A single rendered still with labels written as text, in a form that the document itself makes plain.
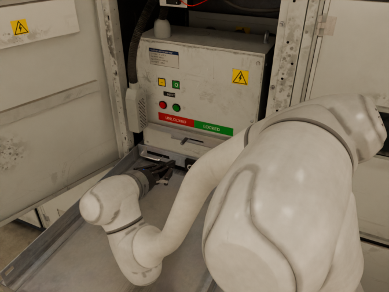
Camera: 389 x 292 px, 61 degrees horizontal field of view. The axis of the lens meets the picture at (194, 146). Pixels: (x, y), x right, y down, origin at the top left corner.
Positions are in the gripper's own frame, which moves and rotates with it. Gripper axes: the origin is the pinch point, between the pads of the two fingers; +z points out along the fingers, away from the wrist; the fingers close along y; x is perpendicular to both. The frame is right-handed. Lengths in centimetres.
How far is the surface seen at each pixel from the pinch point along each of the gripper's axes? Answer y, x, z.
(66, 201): -77, -51, 35
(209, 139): 8.2, 8.6, 15.7
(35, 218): -111, -78, 44
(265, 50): 23, 43, 13
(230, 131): 14.9, 13.1, 18.3
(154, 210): -3.9, -18.9, 0.9
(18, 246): -116, -96, 36
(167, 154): -12.2, -4.0, 23.2
